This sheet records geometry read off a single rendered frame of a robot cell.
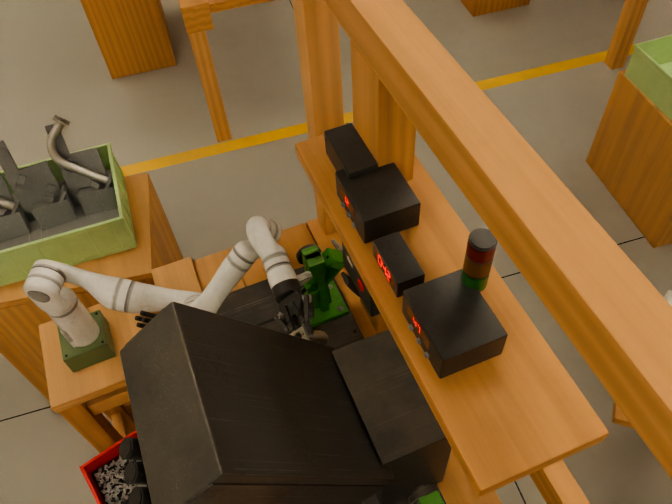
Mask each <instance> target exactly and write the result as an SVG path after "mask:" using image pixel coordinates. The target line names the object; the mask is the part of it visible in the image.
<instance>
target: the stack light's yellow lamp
mask: <svg viewBox="0 0 672 504"><path fill-rule="evenodd" d="M492 263H493V260H492V261H491V262H490V263H488V264H486V265H477V264H474V263H472V262H470V261H469V260H468V258H467V257H466V253H465V258H464V263H463V271H464V273H465V274H466V275H467V276H468V277H470V278H472V279H476V280H480V279H484V278H486V277H487V276H488V275H489V274H490V271H491V267H492Z"/></svg>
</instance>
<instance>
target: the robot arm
mask: <svg viewBox="0 0 672 504"><path fill-rule="evenodd" d="M281 233H282V228H281V225H280V224H279V223H278V222H277V221H275V220H272V219H269V218H266V217H263V216H253V217H251V218H250V219H249V220H248V222H247V224H246V234H247V237H248V239H249V240H245V241H240V242H238V243H237V244H236V245H235V247H234V248H233V249H232V250H231V252H230V253H229V254H228V255H227V257H226V258H225V259H224V261H223V262H222V264H221V265H220V267H219V268H218V270H217V272H216V273H215V275H214V277H213V278H212V280H211V281H210V283H209V284H208V286H207V287H206V288H205V290H204V291H203V292H202V293H200V292H193V291H184V290H175V289H169V288H164V287H160V286H155V285H150V284H146V283H141V282H137V281H133V280H129V279H124V278H119V277H113V276H108V275H104V274H99V273H95V272H91V271H87V270H84V269H80V268H77V267H74V266H70V265H67V264H64V263H60V262H57V261H53V260H47V259H41V260H37V261H35V262H34V264H33V266H32V268H31V270H30V272H29V274H28V276H27V278H26V281H25V283H24V285H23V290H24V292H25V294H26V295H27V296H28V297H29V298H30V299H31V300H32V301H33V302H34V303H35V304H36V305H37V306H38V307H39V308H40V309H41V310H43V311H44V312H46V313H47V314H48V315H49V316H50V317H51V319H52V320H53V321H54V322H55V323H56V325H57V326H58V327H59V330H60V333H61V334H62V335H63V336H64V337H65V338H66V340H67V341H68V342H69V343H70V344H71V346H72V347H73V348H75V347H84V346H87V345H89V344H91V343H93V342H94V341H95V340H96V339H97V337H98V335H99V332H100V329H99V326H98V324H97V323H96V321H95V320H94V319H93V317H92V316H91V315H90V313H89V312H88V311H87V309H86V308H85V306H84V305H83V304H82V302H81V301H80V300H79V298H78V297H77V296H76V294H75V293H74V292H73V291H72V290H71V289H70V288H67V287H62V286H63V284H64V282H68V283H72V284H75V285H78V286H80V287H82V288H84V289H85V290H86V291H88V292H89V293H90V294H91V295H92V296H93V297H94V298H95V299H96V300H97V301H98V302H99V303H100V304H102V305H103V306H104V307H106V308H108V309H111V310H116V311H121V312H125V313H134V314H136V313H140V312H141V311H146V312H158V311H161V310H162V309H163V308H165V307H166V306H167V305H168V304H169V303H170V302H177V303H181V304H184V305H188V306H191V307H195V308H198V309H202V310H205V311H209V312H212V313H217V311H218V309H219V308H220V306H221V304H222V303H223V301H224V300H225V299H226V297H227V296H228V294H229V293H230V292H231V291H232V289H233V288H234V287H235V286H236V284H237V283H238V282H239V281H240V280H241V278H242V277H243V276H244V275H245V273H246V272H247V271H248V270H249V269H250V267H251V266H252V265H253V264H254V262H255V261H256V260H257V259H258V258H259V257H260V258H261V260H262V263H263V266H264V269H265V271H266V274H267V279H268V282H269V285H270V288H271V290H272V293H273V296H274V298H275V301H276V302H277V303H278V304H279V311H280V312H279V313H278V315H277V316H274V320H275V321H276V322H277V323H278V324H279V325H280V326H281V327H282V329H283V330H284V331H285V332H289V331H291V332H294V331H295V330H297V329H298V328H299V325H298V318H299V320H300V322H301V323H302V324H303V325H302V326H305V328H306V331H307V334H308V336H309V338H313V337H314V331H313V329H312V326H311V324H310V320H311V319H312V318H313V317H314V296H313V295H312V294H309V295H304V294H303V293H302V288H301V286H303V285H304V284H306V283H307V282H308V281H310V280H311V279H312V278H313V276H312V274H311V272H309V271H306V272H304V273H302V274H299V275H296V273H295V271H294V269H293V267H292V265H291V263H290V260H289V258H288V255H287V253H286V251H285V249H284V248H283V247H282V246H281V245H279V244H278V243H277V242H278V240H279V239H280V236H281ZM284 315H285V316H284ZM293 324H294V325H293Z"/></svg>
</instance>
